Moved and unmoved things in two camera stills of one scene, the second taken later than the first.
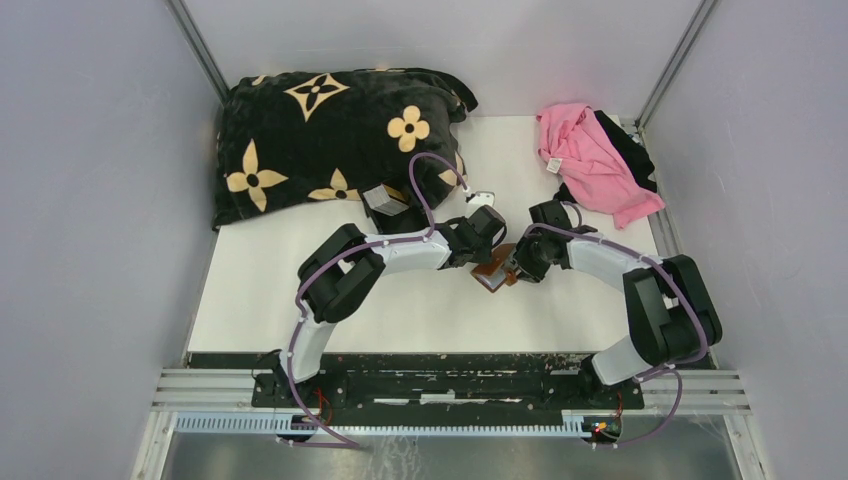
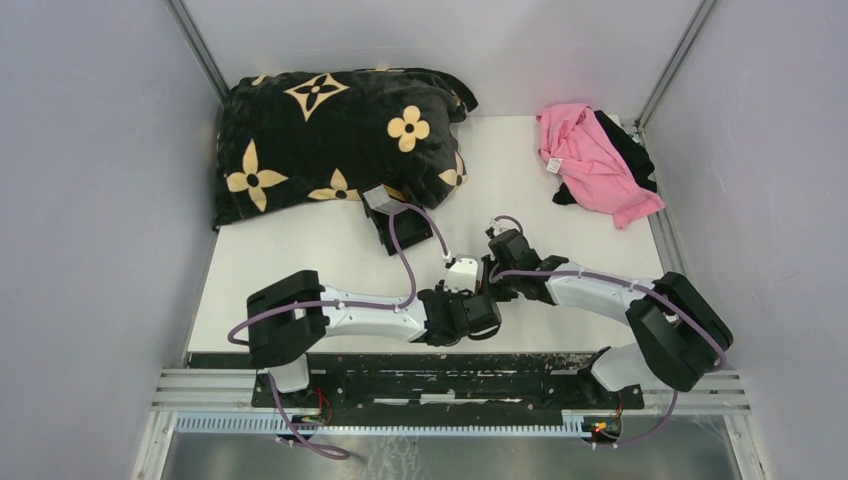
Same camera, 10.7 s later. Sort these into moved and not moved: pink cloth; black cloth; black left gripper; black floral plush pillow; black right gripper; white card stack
Moved: black left gripper; black right gripper
Not moved: black floral plush pillow; white card stack; pink cloth; black cloth
